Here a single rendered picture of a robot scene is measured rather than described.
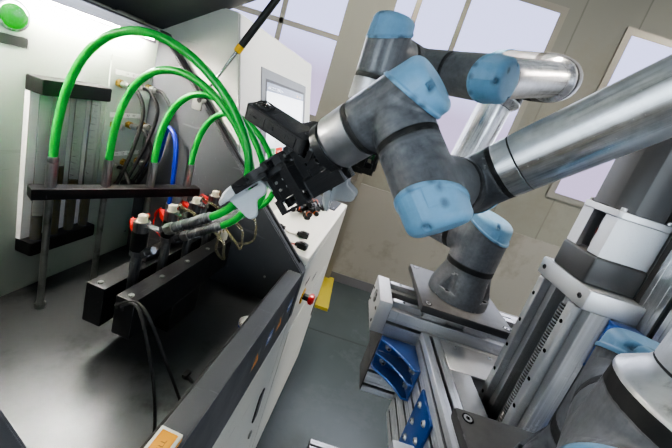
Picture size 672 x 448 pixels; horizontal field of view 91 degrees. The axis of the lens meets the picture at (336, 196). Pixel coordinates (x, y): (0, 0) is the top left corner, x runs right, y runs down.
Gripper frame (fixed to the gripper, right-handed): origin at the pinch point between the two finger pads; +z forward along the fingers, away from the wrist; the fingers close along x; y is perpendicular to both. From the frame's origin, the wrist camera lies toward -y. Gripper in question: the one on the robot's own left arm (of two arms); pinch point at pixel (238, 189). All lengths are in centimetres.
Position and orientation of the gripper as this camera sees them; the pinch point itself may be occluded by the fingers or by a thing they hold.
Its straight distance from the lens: 57.5
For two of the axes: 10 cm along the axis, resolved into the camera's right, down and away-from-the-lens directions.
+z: -7.5, 3.9, 5.4
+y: 5.0, 8.7, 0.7
